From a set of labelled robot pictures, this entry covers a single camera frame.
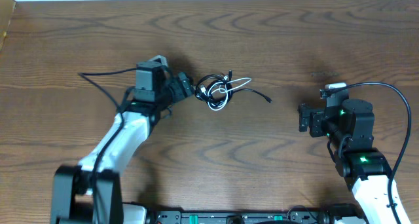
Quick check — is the black USB cable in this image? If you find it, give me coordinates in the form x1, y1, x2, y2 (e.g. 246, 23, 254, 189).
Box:
193, 70, 273, 109

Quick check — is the white USB cable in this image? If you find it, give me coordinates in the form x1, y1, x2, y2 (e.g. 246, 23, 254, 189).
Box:
201, 76, 253, 111

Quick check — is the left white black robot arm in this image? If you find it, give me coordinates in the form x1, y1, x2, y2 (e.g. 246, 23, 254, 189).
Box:
50, 56, 194, 223

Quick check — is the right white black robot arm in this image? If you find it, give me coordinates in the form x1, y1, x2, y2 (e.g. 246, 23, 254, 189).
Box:
298, 83, 410, 223

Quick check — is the left black camera cable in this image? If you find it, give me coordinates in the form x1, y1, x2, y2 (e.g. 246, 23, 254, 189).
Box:
77, 67, 138, 224

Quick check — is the black camera cable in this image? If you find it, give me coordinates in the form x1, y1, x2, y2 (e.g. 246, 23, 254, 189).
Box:
77, 67, 138, 224
337, 82, 412, 224

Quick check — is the right black camera cable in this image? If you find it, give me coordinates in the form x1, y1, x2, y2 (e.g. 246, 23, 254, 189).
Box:
337, 82, 412, 224

